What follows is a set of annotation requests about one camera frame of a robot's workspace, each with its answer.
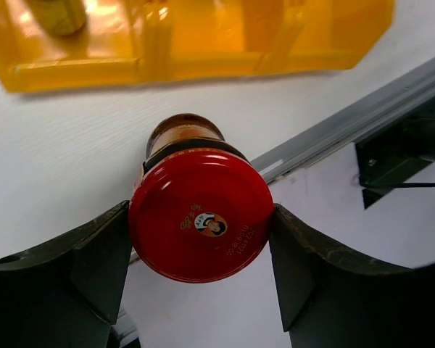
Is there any yellow three-compartment bin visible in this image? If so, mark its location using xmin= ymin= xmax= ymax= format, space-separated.
xmin=0 ymin=1 xmax=394 ymax=93

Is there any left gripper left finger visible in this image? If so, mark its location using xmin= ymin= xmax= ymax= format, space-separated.
xmin=0 ymin=201 xmax=131 ymax=347

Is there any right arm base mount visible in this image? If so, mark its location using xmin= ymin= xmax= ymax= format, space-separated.
xmin=355 ymin=96 xmax=435 ymax=208

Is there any small yellow-label oil bottle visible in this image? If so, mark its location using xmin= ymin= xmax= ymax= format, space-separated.
xmin=25 ymin=0 xmax=87 ymax=36

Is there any aluminium table rail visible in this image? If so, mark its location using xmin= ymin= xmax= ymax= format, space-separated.
xmin=123 ymin=58 xmax=435 ymax=347

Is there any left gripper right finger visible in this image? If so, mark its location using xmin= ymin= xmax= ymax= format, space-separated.
xmin=270 ymin=204 xmax=435 ymax=347

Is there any red-lid sauce jar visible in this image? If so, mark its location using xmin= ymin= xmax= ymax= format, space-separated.
xmin=128 ymin=113 xmax=274 ymax=283

